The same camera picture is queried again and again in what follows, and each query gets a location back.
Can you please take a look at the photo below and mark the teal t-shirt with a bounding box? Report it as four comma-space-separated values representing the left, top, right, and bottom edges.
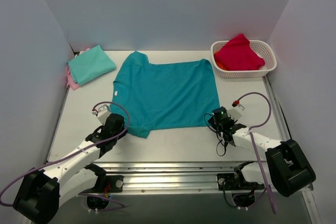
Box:
110, 51, 220, 138

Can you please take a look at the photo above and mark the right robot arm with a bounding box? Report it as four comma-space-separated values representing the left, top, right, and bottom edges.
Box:
208, 105, 316, 197

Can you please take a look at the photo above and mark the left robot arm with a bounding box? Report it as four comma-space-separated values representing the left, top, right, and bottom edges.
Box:
13, 113, 127, 223

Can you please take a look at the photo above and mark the folded pink t-shirt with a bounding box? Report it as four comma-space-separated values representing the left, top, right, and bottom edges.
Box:
66, 65, 80, 90

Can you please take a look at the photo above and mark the folded mint green t-shirt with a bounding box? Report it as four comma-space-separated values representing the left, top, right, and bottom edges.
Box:
68, 45, 117, 86

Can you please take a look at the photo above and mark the red t-shirt in basket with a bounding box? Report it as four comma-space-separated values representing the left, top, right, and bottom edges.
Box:
217, 34, 265, 71

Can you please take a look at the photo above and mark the orange garment in basket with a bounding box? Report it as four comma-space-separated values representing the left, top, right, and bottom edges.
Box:
214, 51, 226, 70

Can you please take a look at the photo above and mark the white plastic basket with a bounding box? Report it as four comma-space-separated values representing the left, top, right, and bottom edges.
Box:
211, 40, 277, 79

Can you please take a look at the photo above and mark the black thin cable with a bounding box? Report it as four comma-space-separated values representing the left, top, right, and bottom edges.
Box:
204, 113, 232, 157

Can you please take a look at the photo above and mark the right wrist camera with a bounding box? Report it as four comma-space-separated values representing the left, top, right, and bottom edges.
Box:
227, 100, 245, 121

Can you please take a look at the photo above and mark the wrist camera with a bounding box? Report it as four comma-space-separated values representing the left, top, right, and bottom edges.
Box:
92, 105, 111, 125
227, 100, 245, 121

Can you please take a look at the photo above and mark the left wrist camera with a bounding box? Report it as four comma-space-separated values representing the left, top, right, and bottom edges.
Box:
92, 105, 111, 125

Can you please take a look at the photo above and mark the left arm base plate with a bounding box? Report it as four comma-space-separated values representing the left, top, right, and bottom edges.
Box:
91, 175, 124, 194

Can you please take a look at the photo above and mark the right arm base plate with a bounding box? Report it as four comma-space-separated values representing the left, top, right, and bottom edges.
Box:
216, 172, 265, 191

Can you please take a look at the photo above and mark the aluminium rail frame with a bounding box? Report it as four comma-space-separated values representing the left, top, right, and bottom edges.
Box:
28, 74, 316, 198

